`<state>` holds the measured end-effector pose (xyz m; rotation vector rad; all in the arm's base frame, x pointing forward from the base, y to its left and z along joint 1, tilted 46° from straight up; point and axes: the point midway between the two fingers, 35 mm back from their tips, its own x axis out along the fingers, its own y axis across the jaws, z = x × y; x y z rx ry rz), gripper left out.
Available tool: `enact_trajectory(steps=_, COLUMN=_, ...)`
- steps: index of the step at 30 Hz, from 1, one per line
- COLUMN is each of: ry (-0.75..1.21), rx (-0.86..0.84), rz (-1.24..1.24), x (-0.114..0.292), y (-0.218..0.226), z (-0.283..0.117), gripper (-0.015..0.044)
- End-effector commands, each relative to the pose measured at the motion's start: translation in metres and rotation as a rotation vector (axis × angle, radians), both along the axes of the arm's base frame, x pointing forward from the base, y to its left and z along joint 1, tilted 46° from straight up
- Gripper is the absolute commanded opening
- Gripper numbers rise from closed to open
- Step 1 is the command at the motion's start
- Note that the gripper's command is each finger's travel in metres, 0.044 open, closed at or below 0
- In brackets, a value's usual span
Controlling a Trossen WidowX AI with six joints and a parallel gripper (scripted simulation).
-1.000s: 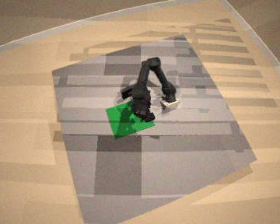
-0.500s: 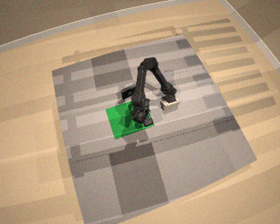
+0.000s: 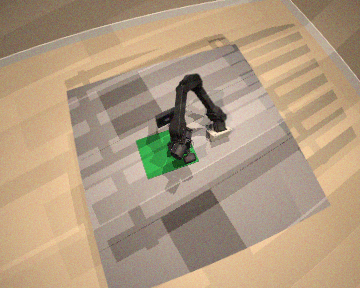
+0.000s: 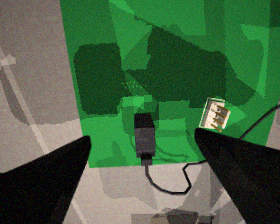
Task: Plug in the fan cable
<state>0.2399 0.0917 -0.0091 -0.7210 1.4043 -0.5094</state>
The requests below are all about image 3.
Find green circuit board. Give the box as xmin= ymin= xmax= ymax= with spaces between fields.
xmin=136 ymin=130 xmax=199 ymax=179

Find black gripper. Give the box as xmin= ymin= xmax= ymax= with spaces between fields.
xmin=183 ymin=142 xmax=197 ymax=164

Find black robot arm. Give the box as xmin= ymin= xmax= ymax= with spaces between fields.
xmin=168 ymin=73 xmax=228 ymax=160

